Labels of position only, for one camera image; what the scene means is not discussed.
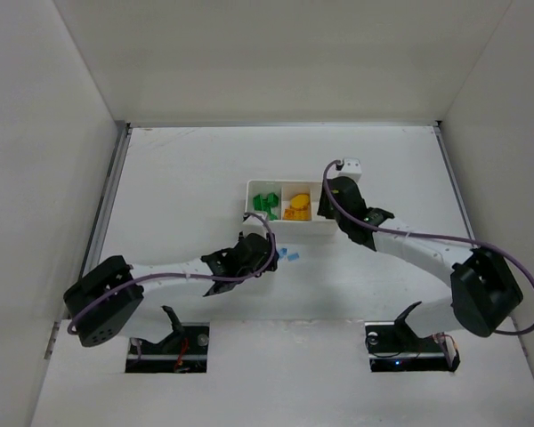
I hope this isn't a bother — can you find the light blue lego plate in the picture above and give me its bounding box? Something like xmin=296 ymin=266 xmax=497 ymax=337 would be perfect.
xmin=287 ymin=253 xmax=300 ymax=262

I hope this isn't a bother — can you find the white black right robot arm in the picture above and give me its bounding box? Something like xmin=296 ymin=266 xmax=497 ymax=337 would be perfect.
xmin=319 ymin=176 xmax=523 ymax=338

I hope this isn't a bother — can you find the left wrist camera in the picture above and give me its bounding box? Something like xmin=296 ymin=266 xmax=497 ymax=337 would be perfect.
xmin=242 ymin=212 xmax=268 ymax=234

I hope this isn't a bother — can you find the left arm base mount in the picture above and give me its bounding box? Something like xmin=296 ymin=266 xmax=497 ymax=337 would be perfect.
xmin=125 ymin=306 xmax=210 ymax=375

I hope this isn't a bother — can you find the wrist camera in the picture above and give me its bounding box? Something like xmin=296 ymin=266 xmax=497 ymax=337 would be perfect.
xmin=242 ymin=212 xmax=268 ymax=234
xmin=336 ymin=157 xmax=361 ymax=182

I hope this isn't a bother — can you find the yellow round lego brick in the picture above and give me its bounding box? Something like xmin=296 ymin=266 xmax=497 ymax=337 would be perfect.
xmin=290 ymin=194 xmax=311 ymax=211

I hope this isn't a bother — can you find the green lego plate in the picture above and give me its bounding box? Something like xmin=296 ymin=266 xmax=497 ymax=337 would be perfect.
xmin=252 ymin=194 xmax=271 ymax=214

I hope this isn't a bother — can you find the right aluminium table rail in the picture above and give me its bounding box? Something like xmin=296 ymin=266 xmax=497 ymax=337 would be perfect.
xmin=433 ymin=121 xmax=475 ymax=238

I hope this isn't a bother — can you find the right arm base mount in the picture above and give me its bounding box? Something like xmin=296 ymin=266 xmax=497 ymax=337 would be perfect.
xmin=364 ymin=302 xmax=461 ymax=373

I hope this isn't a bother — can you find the green square lego brick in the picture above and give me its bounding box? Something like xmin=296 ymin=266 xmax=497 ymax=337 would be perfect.
xmin=265 ymin=192 xmax=280 ymax=221

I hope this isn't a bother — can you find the aluminium table rail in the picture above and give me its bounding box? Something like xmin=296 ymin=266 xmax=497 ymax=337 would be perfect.
xmin=44 ymin=120 xmax=131 ymax=359
xmin=433 ymin=121 xmax=475 ymax=238

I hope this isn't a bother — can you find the left aluminium table rail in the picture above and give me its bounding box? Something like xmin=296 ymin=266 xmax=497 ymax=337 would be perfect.
xmin=44 ymin=120 xmax=131 ymax=359

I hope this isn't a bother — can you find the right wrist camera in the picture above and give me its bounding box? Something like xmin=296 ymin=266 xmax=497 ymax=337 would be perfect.
xmin=336 ymin=157 xmax=361 ymax=182

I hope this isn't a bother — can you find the yellow lego brick under stack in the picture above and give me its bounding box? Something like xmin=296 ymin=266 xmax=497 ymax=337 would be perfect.
xmin=282 ymin=208 xmax=311 ymax=222

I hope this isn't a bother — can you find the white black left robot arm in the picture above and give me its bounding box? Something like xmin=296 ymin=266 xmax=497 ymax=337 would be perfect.
xmin=63 ymin=231 xmax=279 ymax=348

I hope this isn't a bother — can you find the white three-compartment plastic bin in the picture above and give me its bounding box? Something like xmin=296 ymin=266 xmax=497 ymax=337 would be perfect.
xmin=245 ymin=180 xmax=337 ymax=239

